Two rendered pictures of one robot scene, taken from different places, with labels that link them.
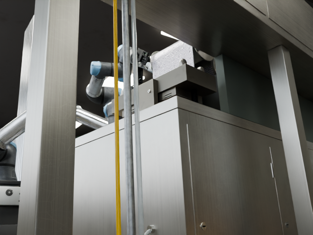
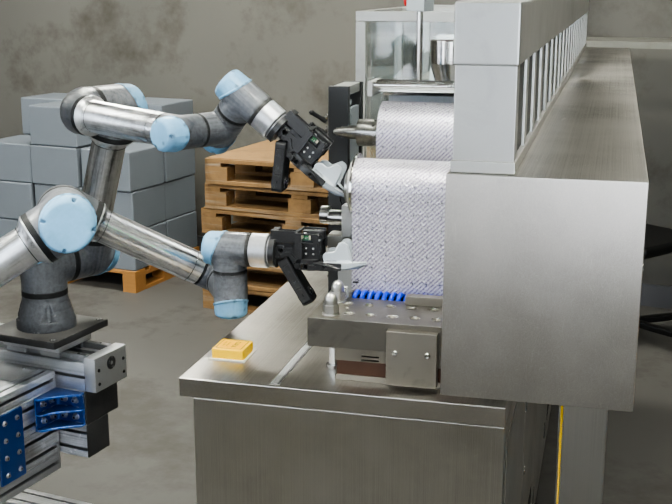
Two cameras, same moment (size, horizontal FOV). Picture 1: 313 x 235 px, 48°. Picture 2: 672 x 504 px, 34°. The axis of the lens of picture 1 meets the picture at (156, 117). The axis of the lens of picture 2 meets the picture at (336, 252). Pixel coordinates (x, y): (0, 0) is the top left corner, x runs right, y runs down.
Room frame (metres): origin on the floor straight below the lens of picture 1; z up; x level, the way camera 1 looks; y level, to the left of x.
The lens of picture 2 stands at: (-0.51, 1.21, 1.67)
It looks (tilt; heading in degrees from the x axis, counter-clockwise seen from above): 14 degrees down; 329
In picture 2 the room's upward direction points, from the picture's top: straight up
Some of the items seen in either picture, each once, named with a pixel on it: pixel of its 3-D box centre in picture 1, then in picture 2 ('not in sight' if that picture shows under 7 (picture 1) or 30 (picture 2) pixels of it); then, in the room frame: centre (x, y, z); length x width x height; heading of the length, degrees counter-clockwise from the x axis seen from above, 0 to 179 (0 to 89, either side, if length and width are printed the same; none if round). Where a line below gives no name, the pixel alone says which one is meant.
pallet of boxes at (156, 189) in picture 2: not in sight; (92, 186); (5.72, -0.86, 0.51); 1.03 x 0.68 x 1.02; 35
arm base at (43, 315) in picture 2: not in sight; (45, 306); (2.19, 0.45, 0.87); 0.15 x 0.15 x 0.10
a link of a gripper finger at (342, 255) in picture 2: not in sight; (344, 255); (1.42, 0.03, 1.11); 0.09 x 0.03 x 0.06; 44
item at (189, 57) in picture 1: (173, 80); (406, 258); (1.33, -0.08, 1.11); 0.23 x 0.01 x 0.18; 45
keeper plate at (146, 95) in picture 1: (145, 98); (411, 359); (1.15, 0.04, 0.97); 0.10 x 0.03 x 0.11; 45
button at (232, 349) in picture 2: not in sight; (232, 349); (1.52, 0.24, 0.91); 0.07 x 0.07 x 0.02; 45
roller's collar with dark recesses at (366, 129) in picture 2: not in sight; (370, 132); (1.66, -0.19, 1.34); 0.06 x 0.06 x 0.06; 45
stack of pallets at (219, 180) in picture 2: not in sight; (328, 228); (4.40, -1.71, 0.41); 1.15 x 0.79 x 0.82; 35
